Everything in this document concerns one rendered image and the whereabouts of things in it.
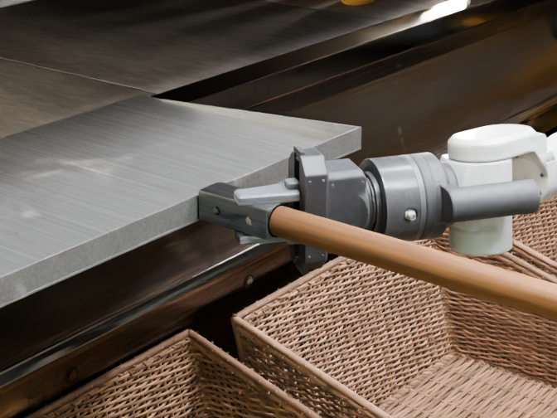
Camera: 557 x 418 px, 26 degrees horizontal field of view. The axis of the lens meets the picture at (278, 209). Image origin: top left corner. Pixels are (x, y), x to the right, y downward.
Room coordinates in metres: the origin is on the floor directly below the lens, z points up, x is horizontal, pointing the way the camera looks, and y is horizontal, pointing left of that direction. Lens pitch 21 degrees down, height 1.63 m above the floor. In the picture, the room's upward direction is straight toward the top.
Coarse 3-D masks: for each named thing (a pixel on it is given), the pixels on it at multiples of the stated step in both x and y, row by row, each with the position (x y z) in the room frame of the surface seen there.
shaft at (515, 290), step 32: (288, 224) 1.06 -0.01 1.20; (320, 224) 1.04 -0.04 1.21; (352, 256) 1.01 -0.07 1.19; (384, 256) 0.99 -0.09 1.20; (416, 256) 0.97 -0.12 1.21; (448, 256) 0.96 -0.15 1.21; (448, 288) 0.95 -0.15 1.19; (480, 288) 0.93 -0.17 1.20; (512, 288) 0.91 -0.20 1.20; (544, 288) 0.90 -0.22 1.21
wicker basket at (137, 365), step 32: (160, 352) 1.47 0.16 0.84; (192, 352) 1.52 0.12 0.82; (224, 352) 1.49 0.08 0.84; (96, 384) 1.38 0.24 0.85; (128, 384) 1.42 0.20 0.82; (160, 384) 1.46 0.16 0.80; (192, 384) 1.50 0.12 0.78; (224, 384) 1.49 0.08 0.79; (256, 384) 1.45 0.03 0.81; (32, 416) 1.29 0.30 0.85; (64, 416) 1.33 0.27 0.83; (128, 416) 1.40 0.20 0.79; (160, 416) 1.44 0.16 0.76; (224, 416) 1.49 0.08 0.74; (256, 416) 1.45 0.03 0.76; (320, 416) 1.39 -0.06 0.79
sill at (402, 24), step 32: (480, 0) 2.22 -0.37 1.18; (512, 0) 2.30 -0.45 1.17; (544, 0) 2.41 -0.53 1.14; (352, 32) 1.96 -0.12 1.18; (384, 32) 1.96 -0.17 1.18; (416, 32) 2.02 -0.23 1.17; (448, 32) 2.10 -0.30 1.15; (256, 64) 1.75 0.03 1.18; (288, 64) 1.75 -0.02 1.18; (320, 64) 1.79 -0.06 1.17; (352, 64) 1.86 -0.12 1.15; (160, 96) 1.58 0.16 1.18; (192, 96) 1.58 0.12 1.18; (224, 96) 1.61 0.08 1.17; (256, 96) 1.67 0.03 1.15
